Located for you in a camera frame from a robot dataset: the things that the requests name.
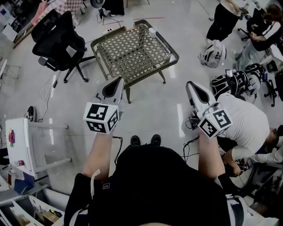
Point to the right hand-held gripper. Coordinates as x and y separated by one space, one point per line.
216 119

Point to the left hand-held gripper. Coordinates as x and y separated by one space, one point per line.
99 110

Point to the person's left forearm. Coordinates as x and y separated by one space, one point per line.
97 154

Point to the person's right forearm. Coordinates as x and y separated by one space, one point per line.
210 154

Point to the person's left black shoe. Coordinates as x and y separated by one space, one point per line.
135 140

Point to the person's black shoe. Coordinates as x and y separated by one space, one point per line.
156 140
135 140

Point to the white paper sheet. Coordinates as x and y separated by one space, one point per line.
71 51

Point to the white power strip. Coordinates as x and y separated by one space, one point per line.
108 31

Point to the person's right black shoe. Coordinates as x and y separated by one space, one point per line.
156 140

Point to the black mesh office chair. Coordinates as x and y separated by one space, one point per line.
57 44

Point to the black and white headset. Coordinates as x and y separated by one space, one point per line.
29 113

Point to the white desk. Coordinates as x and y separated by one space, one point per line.
277 54

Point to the wooden chair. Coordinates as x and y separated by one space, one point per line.
138 2

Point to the checked tablecloth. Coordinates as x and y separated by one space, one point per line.
66 6

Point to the person's black shirt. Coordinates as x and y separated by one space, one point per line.
154 187

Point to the white side table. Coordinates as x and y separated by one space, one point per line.
20 136

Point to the colourful sticker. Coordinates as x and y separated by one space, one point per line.
11 138

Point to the small red cup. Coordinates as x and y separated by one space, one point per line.
20 163

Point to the white and navy bag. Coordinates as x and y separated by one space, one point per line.
239 209

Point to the blue box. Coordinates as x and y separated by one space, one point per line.
24 184

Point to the brown cardboard box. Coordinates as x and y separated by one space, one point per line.
50 217

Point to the white shelf unit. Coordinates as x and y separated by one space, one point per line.
22 207

